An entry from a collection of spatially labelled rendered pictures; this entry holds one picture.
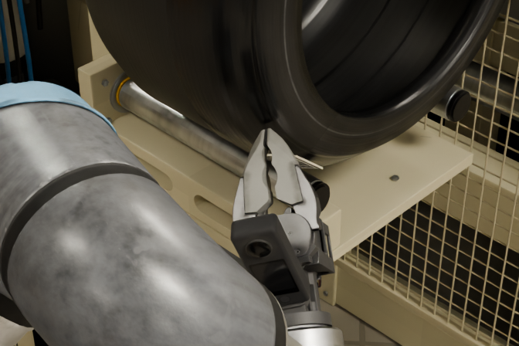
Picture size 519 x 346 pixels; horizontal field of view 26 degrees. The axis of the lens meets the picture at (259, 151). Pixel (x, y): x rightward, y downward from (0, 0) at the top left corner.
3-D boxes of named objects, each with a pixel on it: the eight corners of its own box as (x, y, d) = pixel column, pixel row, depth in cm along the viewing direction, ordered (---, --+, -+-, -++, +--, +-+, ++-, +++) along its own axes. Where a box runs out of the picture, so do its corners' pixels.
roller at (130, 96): (109, 85, 148) (134, 67, 151) (117, 110, 151) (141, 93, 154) (304, 198, 128) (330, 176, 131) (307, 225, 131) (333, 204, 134)
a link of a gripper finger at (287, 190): (280, 141, 123) (291, 222, 120) (262, 126, 117) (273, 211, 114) (307, 135, 122) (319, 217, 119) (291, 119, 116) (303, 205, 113)
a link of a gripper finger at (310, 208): (273, 174, 117) (283, 255, 115) (266, 170, 116) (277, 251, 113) (315, 164, 116) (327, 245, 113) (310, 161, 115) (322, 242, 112)
